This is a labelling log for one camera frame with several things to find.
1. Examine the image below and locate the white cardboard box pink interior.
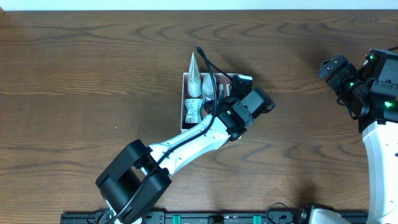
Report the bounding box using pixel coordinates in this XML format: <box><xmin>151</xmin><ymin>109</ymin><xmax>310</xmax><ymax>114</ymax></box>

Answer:
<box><xmin>180</xmin><ymin>72</ymin><xmax>246</xmax><ymax>139</ymax></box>

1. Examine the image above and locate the green white toothbrush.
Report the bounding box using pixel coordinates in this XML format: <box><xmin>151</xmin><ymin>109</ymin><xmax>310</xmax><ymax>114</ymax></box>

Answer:
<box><xmin>225</xmin><ymin>84</ymin><xmax>231</xmax><ymax>98</ymax></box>

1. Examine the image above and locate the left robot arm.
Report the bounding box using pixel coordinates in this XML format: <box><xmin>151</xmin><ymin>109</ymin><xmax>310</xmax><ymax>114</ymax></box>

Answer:
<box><xmin>95</xmin><ymin>87</ymin><xmax>275</xmax><ymax>223</ymax></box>

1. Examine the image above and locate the white Pantene tube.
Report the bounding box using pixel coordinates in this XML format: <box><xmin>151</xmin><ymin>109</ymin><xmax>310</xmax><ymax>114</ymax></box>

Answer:
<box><xmin>187</xmin><ymin>53</ymin><xmax>201</xmax><ymax>98</ymax></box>

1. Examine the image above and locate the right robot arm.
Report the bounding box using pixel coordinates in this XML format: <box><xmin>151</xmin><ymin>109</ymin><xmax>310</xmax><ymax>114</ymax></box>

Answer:
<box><xmin>318</xmin><ymin>49</ymin><xmax>397</xmax><ymax>223</ymax></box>

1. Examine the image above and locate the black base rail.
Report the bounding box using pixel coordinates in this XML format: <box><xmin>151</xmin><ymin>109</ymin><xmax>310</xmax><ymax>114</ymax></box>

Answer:
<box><xmin>60</xmin><ymin>210</ymin><xmax>369</xmax><ymax>224</ymax></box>

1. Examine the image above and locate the small green toothpaste tube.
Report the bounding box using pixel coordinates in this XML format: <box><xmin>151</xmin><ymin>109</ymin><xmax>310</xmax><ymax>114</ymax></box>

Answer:
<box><xmin>218</xmin><ymin>83</ymin><xmax>224</xmax><ymax>98</ymax></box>

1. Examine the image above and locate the blue foam soap pump bottle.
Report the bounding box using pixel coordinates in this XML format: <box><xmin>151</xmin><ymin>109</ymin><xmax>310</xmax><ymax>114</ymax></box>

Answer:
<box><xmin>201</xmin><ymin>74</ymin><xmax>216</xmax><ymax>104</ymax></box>

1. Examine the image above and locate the green white sachet pack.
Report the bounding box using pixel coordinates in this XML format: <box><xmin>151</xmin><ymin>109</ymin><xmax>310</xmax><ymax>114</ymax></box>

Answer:
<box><xmin>184</xmin><ymin>98</ymin><xmax>203</xmax><ymax>125</ymax></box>

